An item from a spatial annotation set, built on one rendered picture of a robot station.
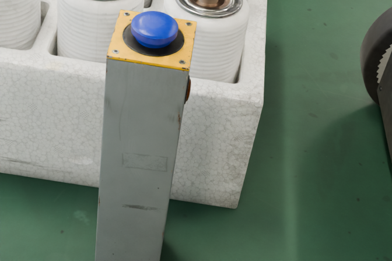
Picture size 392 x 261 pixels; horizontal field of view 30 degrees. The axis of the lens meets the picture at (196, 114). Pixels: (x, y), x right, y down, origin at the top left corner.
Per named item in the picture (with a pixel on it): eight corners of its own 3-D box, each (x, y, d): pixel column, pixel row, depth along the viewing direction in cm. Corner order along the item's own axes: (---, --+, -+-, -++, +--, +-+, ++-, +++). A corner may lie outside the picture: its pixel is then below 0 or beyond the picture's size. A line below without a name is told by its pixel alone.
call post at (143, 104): (164, 237, 87) (198, 24, 66) (156, 287, 81) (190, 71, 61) (105, 228, 87) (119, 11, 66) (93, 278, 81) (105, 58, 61)
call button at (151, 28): (178, 32, 65) (181, 13, 64) (172, 59, 62) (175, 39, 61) (133, 25, 65) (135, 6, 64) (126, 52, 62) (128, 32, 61)
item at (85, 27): (149, 106, 93) (163, -15, 81) (95, 143, 87) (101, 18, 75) (96, 70, 97) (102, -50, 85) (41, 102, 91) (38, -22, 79)
